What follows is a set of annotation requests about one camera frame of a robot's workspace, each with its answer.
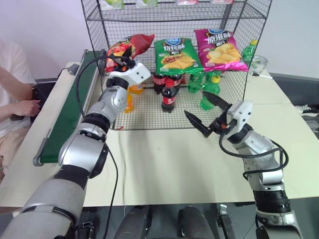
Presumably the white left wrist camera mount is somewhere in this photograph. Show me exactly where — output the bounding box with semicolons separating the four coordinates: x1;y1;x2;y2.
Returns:
109;62;152;87

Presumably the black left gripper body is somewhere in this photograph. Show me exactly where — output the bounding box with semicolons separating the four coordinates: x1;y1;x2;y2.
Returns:
111;55;137;72

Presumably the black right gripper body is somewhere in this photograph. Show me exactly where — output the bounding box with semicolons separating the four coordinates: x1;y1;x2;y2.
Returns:
208;113;234;137

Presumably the green chip bag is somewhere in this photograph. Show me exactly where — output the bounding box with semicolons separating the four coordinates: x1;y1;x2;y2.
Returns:
154;37;204;75

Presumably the grey conveyor motor box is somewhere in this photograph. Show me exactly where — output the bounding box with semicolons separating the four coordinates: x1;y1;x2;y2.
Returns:
67;63;81;75

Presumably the orange soda bottle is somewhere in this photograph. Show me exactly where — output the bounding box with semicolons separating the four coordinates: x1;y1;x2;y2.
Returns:
123;86;136;114
128;83;146;96

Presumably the person's bare hand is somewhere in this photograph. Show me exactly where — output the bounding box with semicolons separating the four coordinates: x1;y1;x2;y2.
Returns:
11;99;42;118

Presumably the clear plastic bag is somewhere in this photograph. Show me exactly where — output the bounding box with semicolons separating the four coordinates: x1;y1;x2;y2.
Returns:
250;55;270;74

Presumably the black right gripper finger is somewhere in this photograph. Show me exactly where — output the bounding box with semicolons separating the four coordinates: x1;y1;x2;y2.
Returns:
183;109;212;138
202;91;231;116

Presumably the magenta chip bag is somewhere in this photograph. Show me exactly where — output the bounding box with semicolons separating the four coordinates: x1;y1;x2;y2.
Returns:
193;28;250;73

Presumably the black and white shoe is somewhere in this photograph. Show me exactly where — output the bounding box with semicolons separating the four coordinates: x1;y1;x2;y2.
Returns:
294;103;319;118

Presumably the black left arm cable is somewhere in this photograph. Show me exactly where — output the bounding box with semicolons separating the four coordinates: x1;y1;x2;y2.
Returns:
75;55;119;239

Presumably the dark rounded shape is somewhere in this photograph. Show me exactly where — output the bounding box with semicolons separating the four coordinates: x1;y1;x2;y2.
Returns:
116;205;153;239
177;206;213;239

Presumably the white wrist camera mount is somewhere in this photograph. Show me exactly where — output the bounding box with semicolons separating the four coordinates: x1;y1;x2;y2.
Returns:
109;62;152;87
226;100;254;136

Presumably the green conveyor belt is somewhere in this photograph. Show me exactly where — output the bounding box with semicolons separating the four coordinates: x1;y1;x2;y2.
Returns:
32;49;107;167

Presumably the pale green snack bag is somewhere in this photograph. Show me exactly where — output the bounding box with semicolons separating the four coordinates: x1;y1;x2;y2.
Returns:
136;0;159;7

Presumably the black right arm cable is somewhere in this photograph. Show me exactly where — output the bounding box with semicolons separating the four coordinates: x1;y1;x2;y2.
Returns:
218;134;290;180

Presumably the white marker pen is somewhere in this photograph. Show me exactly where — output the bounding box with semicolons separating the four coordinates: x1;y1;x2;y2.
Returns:
251;72;274;80

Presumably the person in white shirt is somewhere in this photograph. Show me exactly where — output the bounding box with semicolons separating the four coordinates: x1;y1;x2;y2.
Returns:
0;39;38;175

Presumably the red chip bag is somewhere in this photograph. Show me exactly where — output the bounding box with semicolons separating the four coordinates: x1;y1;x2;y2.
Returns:
106;33;156;73

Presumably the black controller box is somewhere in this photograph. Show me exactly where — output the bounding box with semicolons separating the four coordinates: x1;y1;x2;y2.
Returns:
29;82;59;125

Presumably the light green snack bag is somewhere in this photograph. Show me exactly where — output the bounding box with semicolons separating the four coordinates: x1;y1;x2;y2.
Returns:
103;0;125;10

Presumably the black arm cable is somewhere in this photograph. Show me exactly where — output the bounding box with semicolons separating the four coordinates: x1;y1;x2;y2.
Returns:
218;134;290;180
75;55;119;239

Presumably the black bracket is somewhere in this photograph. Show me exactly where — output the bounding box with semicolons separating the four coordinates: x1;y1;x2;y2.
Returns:
76;214;100;239
216;204;236;239

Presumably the black wire rack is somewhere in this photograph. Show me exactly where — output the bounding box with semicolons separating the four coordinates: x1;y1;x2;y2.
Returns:
80;0;273;131

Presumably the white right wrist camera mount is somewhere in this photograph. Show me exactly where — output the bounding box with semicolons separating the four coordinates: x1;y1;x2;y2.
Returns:
226;100;254;136

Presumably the green soda bottle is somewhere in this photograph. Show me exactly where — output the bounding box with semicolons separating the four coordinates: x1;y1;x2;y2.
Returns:
187;71;205;93
203;71;222;95
200;93;217;111
240;39;259;64

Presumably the cola bottle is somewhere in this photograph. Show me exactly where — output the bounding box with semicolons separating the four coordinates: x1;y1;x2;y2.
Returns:
171;73;186;97
152;73;166;95
160;79;179;114

